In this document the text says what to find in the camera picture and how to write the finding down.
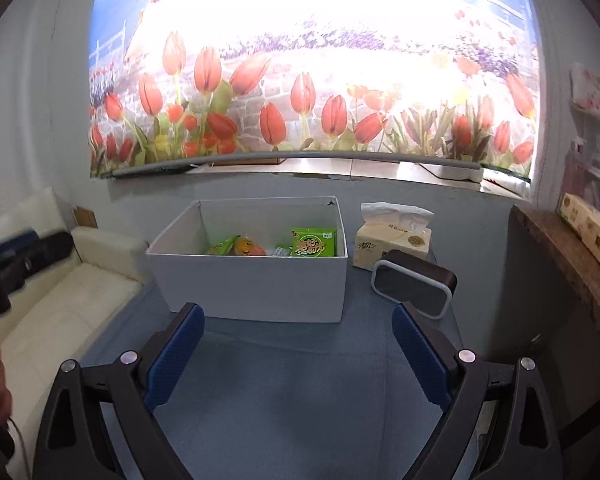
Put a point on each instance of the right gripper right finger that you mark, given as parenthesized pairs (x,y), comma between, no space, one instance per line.
(522,440)

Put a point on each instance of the green seaweed snack pack left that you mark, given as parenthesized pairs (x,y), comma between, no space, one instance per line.
(223,248)

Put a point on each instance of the green seaweed snack pack right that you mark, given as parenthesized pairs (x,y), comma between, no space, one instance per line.
(314,243)

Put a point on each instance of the grey poster bottom rail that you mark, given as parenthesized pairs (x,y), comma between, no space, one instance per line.
(181,166)

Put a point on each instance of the green snack pack back side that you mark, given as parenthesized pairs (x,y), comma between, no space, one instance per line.
(281,250)

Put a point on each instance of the tissue box on shelf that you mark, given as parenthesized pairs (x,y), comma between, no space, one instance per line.
(584,219)

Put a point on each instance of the black white portable speaker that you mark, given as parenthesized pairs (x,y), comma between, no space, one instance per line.
(400,277)

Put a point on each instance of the yellow smiley jelly cup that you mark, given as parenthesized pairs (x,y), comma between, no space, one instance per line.
(245,246)

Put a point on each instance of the blue table cloth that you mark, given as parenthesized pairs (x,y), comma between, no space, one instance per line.
(301,401)

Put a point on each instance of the tissue pack on table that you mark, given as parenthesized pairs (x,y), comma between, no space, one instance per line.
(389,226)

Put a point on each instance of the floral storage rack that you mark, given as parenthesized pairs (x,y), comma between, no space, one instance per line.
(582,162)

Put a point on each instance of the white cardboard box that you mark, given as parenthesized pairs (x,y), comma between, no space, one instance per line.
(252,288)

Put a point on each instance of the green seaweed snack pack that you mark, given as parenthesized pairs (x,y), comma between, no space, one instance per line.
(223,248)
(314,243)

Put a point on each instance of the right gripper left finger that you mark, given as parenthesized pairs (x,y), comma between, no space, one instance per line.
(73,439)

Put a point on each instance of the white leather sofa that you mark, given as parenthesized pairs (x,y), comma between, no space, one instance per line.
(57,315)

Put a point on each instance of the tulip flower wall poster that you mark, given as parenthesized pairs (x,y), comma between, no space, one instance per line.
(181,79)

